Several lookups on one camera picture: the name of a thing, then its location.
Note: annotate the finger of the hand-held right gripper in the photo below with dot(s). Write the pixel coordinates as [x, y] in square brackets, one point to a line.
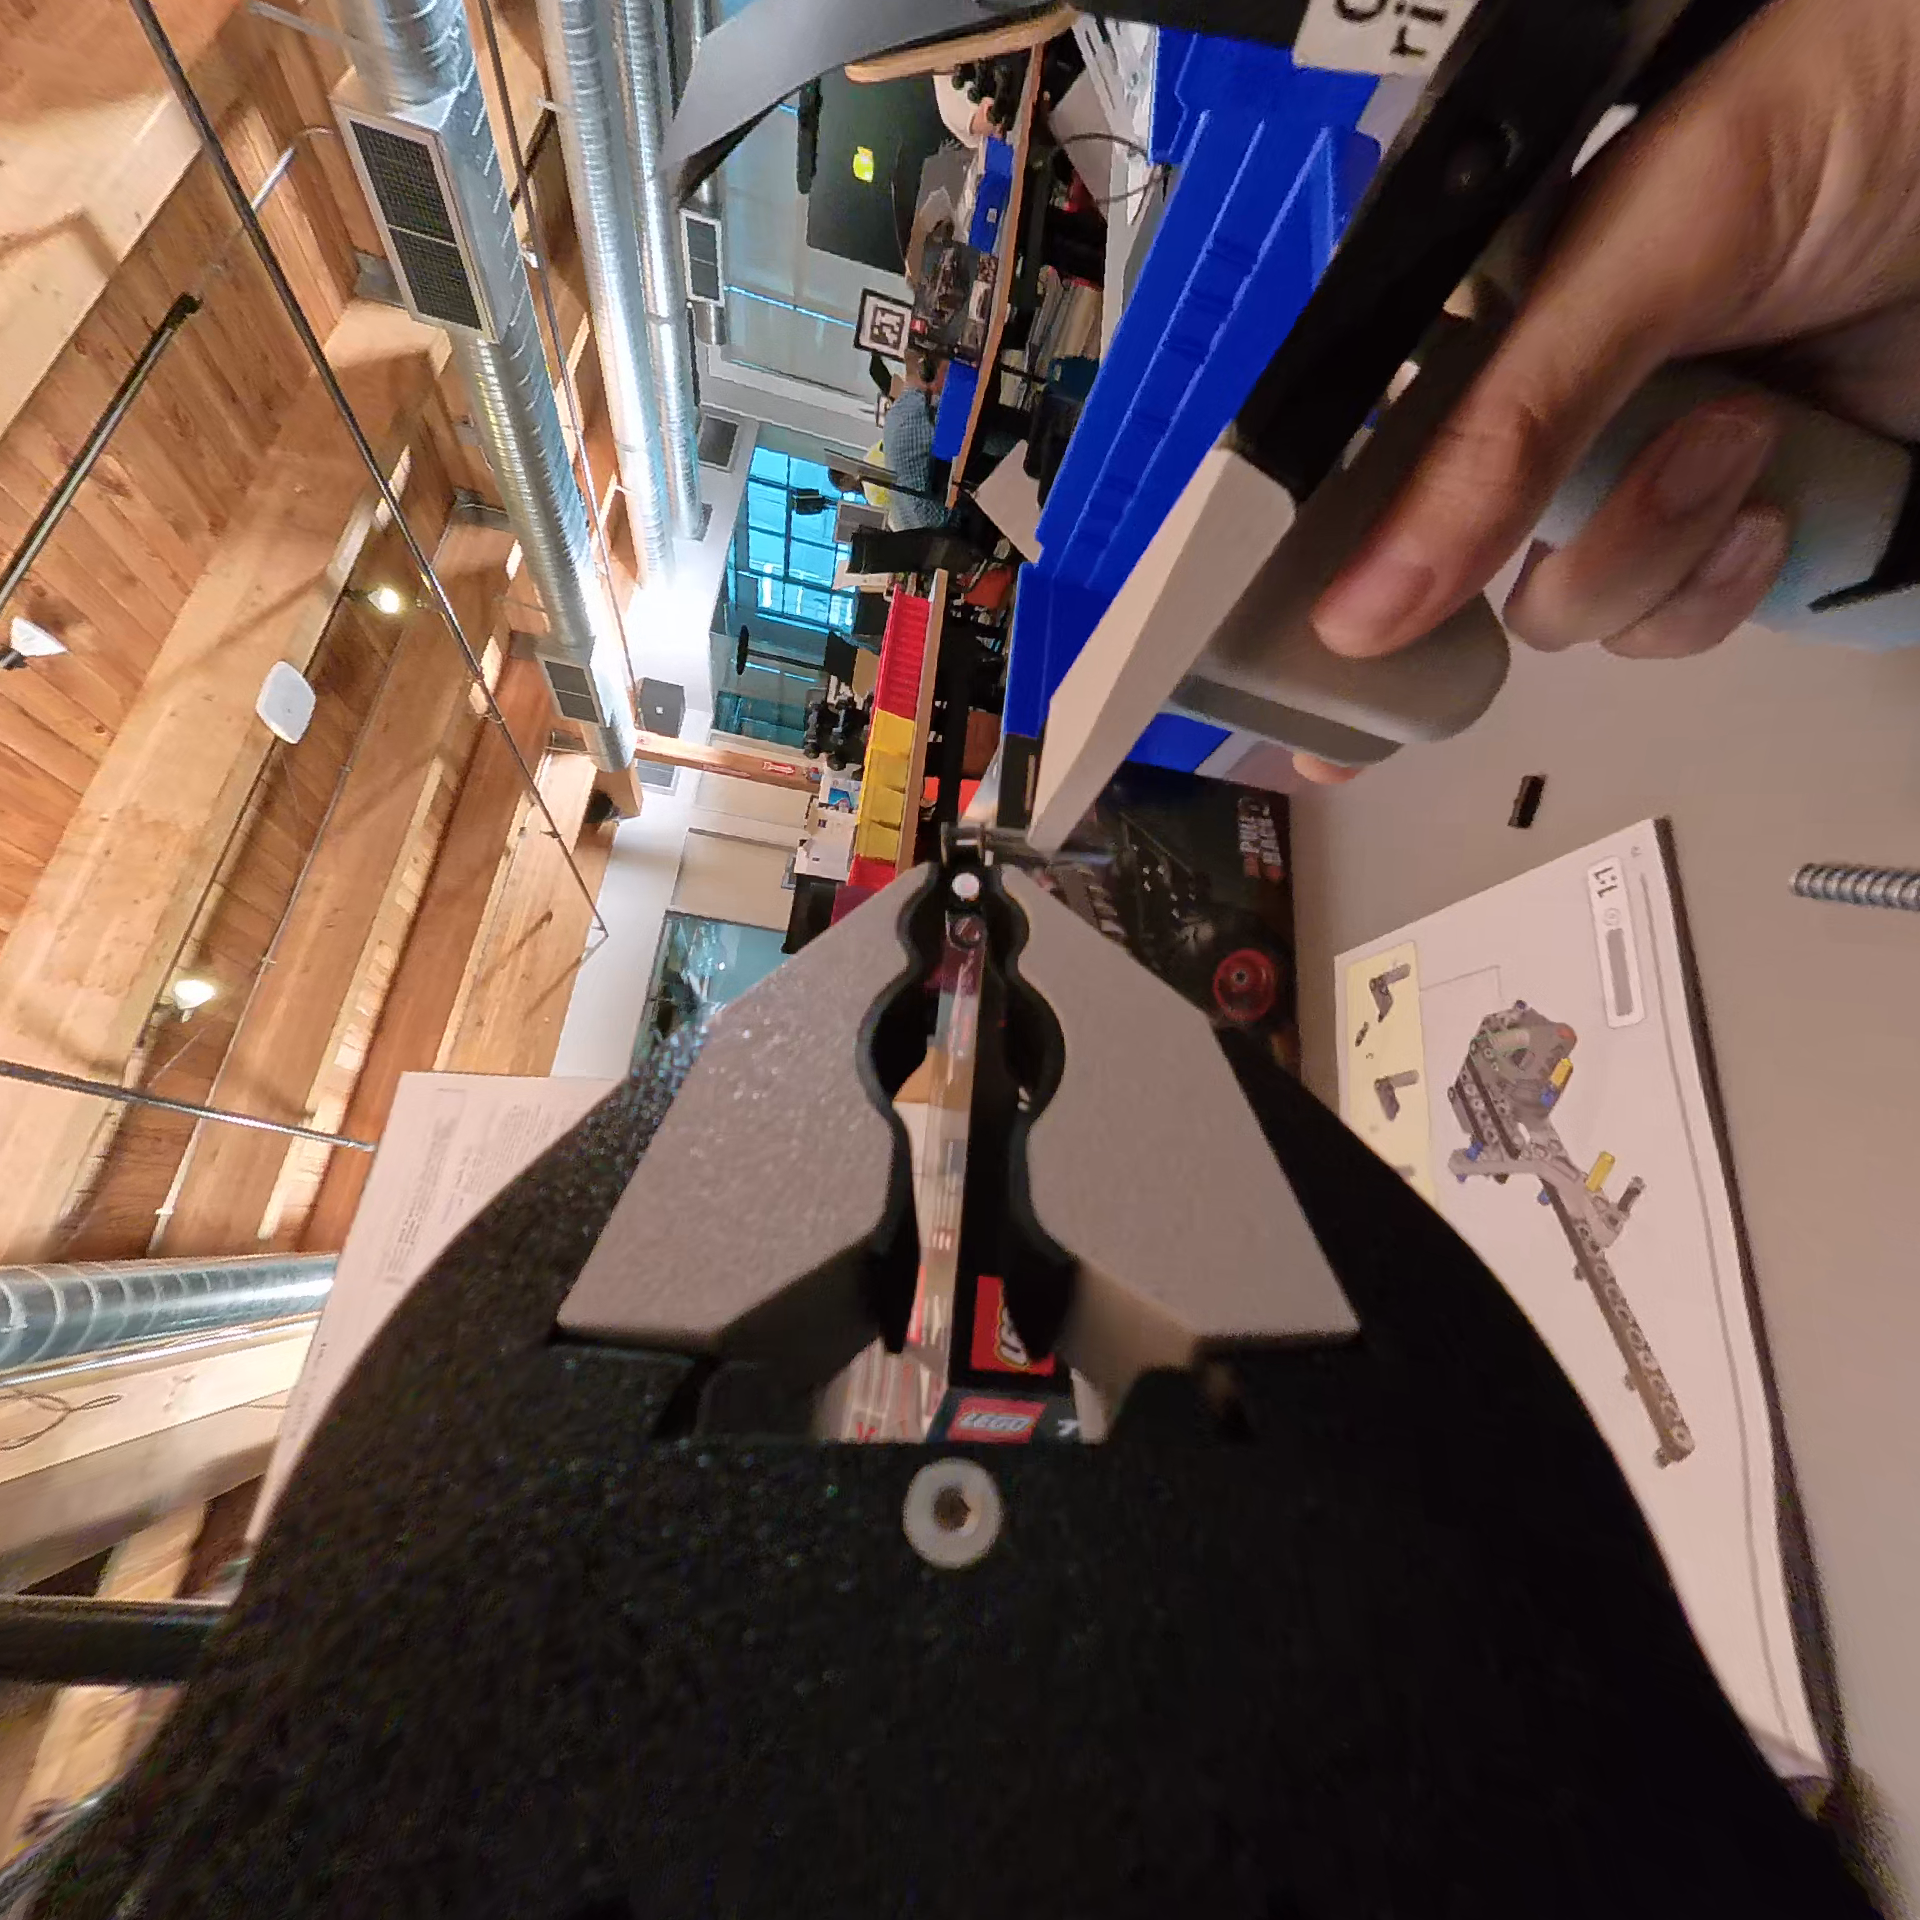
[1172, 628]

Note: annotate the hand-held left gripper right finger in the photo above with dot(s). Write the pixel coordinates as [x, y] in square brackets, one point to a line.
[1185, 1184]

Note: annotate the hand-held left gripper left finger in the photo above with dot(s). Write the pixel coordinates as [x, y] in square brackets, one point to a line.
[735, 1170]

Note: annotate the grey toy axle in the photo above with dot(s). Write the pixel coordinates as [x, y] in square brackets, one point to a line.
[983, 844]

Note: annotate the person's right hand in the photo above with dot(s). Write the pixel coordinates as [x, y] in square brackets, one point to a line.
[1724, 255]

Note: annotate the blue plastic storage bin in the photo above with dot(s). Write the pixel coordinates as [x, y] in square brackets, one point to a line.
[1185, 376]

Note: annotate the black construction toy box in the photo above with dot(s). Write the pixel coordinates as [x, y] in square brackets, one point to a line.
[1185, 930]

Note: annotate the red plastic bins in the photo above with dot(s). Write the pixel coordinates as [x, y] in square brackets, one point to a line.
[908, 651]

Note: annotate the white paper sheet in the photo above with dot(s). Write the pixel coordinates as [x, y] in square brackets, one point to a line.
[436, 1200]

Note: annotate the yellow plastic bins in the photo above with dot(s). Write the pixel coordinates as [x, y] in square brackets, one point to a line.
[886, 787]

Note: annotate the short black toy pin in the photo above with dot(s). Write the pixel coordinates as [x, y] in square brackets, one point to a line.
[1525, 802]

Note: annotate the large glass window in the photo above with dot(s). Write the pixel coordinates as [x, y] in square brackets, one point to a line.
[787, 523]

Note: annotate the black and white marker sign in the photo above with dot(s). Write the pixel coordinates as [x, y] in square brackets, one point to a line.
[886, 323]

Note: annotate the wooden skateboard deck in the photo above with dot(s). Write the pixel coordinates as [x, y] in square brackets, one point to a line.
[961, 43]

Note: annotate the toy instruction booklet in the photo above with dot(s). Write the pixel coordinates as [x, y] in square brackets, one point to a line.
[1652, 1350]

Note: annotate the round ceiling spotlight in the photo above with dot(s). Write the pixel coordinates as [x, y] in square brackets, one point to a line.
[387, 599]
[192, 993]

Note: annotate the metal coil spring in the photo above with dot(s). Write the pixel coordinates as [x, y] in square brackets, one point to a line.
[1861, 886]

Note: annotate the black metal bar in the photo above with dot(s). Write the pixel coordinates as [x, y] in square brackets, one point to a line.
[107, 1638]

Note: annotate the black ceiling pipe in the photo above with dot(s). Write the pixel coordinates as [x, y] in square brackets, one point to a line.
[107, 434]

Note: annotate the black wall speaker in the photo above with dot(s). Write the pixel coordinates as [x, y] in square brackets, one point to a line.
[661, 705]

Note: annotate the metal duct vent grille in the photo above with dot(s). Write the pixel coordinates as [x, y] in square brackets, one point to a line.
[571, 682]
[413, 224]
[702, 255]

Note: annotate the silver spiral air duct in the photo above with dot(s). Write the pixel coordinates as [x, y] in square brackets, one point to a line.
[630, 300]
[150, 1307]
[517, 450]

